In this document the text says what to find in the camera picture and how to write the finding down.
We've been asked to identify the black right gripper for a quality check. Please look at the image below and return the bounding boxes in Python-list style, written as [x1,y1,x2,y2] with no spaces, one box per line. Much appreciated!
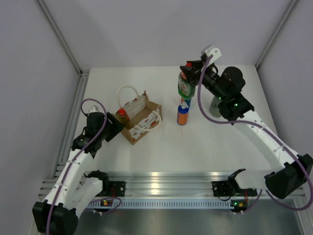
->
[181,60,227,102]

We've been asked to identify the yellow dish soap bottle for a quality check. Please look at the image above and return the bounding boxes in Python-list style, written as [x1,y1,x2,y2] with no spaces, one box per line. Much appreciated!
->
[116,108,130,129]

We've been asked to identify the green dish soap bottle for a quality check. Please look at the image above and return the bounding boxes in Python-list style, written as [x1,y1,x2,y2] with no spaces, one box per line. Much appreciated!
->
[178,71,196,100]

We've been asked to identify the watermelon print jute bag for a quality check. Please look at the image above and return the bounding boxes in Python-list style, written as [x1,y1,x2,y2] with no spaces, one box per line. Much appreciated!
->
[114,86,163,145]

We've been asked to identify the grey-green pump soap bottle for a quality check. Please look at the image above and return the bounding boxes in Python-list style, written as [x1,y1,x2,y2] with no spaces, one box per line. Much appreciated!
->
[209,96,222,118]

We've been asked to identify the blue orange pump bottle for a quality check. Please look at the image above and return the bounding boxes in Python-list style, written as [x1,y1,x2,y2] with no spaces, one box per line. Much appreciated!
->
[177,101,189,125]

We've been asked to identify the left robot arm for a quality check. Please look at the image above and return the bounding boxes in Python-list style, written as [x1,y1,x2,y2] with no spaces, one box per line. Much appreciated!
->
[32,112,124,235]

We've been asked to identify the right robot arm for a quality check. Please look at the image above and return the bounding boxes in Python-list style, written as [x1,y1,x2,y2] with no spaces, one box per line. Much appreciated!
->
[178,60,313,199]

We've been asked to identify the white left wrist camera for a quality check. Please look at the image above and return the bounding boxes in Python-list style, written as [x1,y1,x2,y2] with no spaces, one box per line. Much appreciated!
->
[88,105,99,115]

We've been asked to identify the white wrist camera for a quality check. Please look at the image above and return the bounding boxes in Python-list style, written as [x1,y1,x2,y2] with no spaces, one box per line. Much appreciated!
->
[201,45,222,61]
[88,105,99,115]

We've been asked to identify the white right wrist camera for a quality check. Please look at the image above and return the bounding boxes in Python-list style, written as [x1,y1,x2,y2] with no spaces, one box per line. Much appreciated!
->
[201,45,222,61]

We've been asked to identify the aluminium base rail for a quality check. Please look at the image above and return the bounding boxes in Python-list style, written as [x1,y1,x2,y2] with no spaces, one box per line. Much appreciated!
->
[38,171,306,199]

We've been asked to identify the aluminium frame post right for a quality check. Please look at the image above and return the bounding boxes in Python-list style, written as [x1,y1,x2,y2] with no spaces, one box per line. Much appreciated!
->
[255,0,301,70]

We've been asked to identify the aluminium frame post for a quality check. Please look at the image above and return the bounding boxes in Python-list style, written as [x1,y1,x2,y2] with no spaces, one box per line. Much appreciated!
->
[255,0,301,70]
[35,0,82,75]

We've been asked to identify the white slotted cable duct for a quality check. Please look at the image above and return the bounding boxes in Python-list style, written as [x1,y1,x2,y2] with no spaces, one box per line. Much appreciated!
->
[87,199,234,210]

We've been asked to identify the aluminium frame post left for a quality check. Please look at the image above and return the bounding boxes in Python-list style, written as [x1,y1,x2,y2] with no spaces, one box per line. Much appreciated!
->
[35,0,82,75]

